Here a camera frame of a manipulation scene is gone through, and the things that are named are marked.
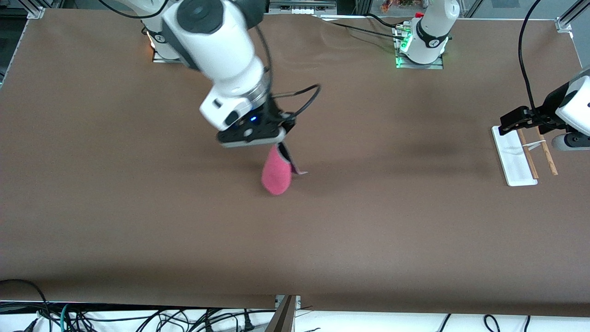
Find metal base plate right arm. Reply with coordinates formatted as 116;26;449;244
152;46;185;64

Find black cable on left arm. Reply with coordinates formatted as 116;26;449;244
517;0;541;116

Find long black cable on table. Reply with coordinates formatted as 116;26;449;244
323;18;408;42

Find aluminium frame corner post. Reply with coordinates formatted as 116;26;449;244
555;0;590;33

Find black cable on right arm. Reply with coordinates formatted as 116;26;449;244
254;23;322;118

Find metal base plate left arm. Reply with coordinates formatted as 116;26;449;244
394;25;444;70

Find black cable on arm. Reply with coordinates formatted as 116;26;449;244
254;23;322;118
517;0;541;116

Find tangled black cables bundle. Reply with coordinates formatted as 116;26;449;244
28;307;277;332

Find pink towel with grey edge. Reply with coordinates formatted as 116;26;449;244
261;142;308;196

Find orange background items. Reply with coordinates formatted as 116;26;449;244
380;0;415;12

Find short black cable on table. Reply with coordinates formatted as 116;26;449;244
366;13;404;29

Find brown table cover sheet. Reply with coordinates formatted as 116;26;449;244
0;8;590;319

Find thick black looping cable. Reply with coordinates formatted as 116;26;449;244
0;279;52;332

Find white rack with wooden bars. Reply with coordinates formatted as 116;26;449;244
491;124;559;187

